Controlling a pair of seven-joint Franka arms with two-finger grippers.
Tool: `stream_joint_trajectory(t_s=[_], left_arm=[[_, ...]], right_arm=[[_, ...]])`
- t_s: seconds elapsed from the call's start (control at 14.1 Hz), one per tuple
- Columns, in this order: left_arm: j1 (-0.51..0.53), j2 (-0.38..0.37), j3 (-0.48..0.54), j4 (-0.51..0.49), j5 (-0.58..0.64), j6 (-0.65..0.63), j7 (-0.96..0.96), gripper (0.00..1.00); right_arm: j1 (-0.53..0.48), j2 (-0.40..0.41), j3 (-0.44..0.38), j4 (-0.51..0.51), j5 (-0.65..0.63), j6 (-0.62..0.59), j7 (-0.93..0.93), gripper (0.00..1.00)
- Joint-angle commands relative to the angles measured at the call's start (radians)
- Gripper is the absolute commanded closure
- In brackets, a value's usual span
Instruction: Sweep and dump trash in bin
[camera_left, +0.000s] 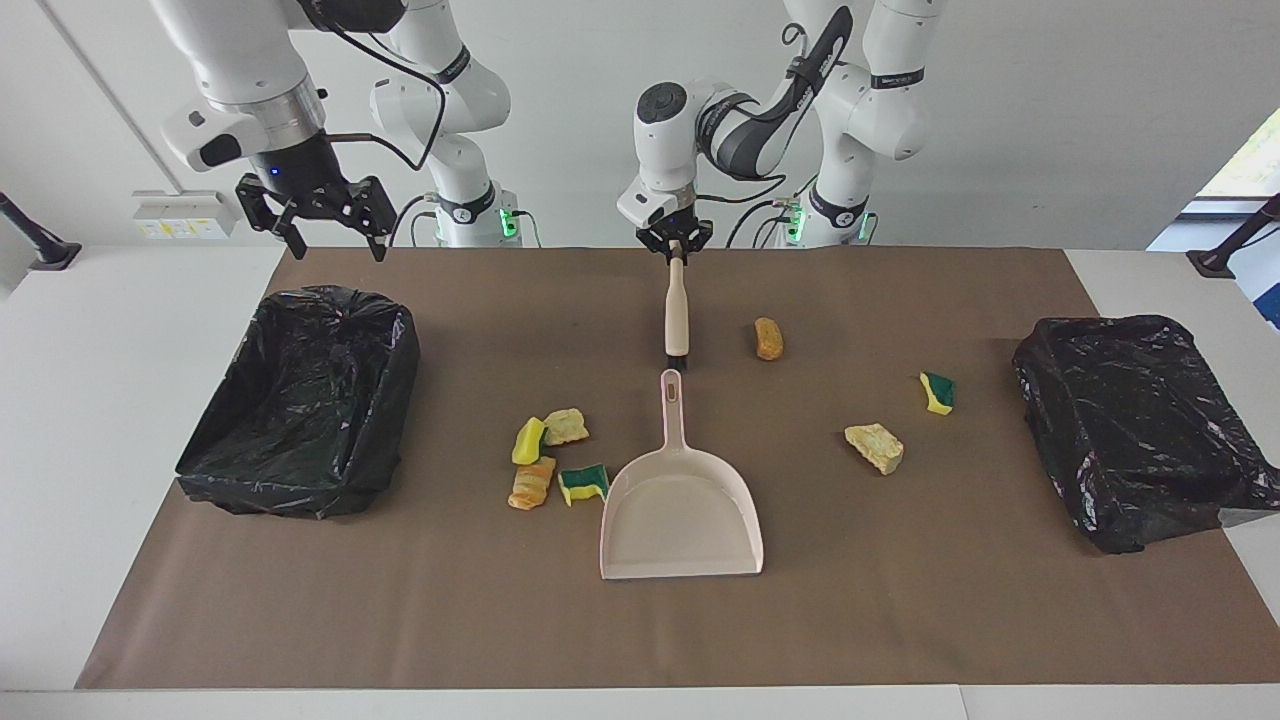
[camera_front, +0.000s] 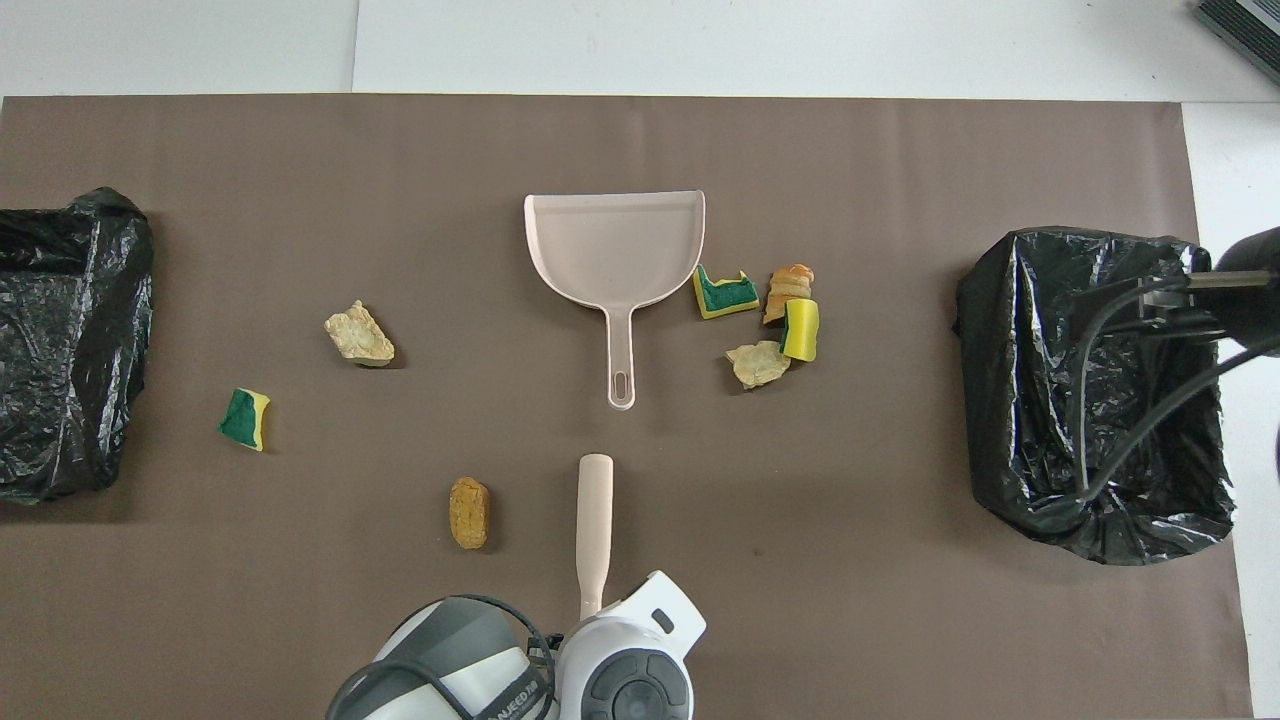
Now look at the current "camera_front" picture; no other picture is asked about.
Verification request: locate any notched green yellow sponge piece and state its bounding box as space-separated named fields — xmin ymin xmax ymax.
xmin=692 ymin=263 xmax=761 ymax=321

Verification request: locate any pink plastic dustpan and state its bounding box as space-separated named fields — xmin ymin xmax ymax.
xmin=523 ymin=190 xmax=707 ymax=412

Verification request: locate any beige cracker piece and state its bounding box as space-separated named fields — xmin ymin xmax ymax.
xmin=725 ymin=341 xmax=792 ymax=390

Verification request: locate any curved yellow sponge piece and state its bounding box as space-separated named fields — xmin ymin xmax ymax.
xmin=780 ymin=298 xmax=821 ymax=362

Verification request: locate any pink handled hand brush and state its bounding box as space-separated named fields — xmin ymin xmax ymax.
xmin=576 ymin=453 xmax=614 ymax=621

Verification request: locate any orange striped croissant piece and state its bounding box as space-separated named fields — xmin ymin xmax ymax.
xmin=763 ymin=264 xmax=816 ymax=326

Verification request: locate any brown oval bread roll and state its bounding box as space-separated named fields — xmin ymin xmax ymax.
xmin=448 ymin=476 xmax=492 ymax=551

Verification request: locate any beige crusty bread chunk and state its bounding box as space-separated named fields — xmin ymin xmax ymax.
xmin=323 ymin=299 xmax=395 ymax=367

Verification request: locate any small green yellow sponge piece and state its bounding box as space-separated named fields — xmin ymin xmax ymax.
xmin=218 ymin=388 xmax=272 ymax=452

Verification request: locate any black bag lined bin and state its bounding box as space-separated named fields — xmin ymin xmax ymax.
xmin=0 ymin=187 xmax=156 ymax=506
xmin=953 ymin=227 xmax=1237 ymax=567

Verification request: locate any brown paper table mat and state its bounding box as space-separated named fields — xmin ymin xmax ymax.
xmin=0 ymin=95 xmax=1253 ymax=720

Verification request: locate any dark grey ribbed device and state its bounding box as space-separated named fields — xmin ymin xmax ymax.
xmin=1195 ymin=0 xmax=1280 ymax=58

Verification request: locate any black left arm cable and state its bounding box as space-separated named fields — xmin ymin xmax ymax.
xmin=330 ymin=595 xmax=561 ymax=720

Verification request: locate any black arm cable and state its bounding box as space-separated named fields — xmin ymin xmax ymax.
xmin=330 ymin=595 xmax=561 ymax=720
xmin=1075 ymin=278 xmax=1280 ymax=501

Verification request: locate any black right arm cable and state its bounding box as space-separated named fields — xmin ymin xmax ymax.
xmin=1075 ymin=278 xmax=1280 ymax=501

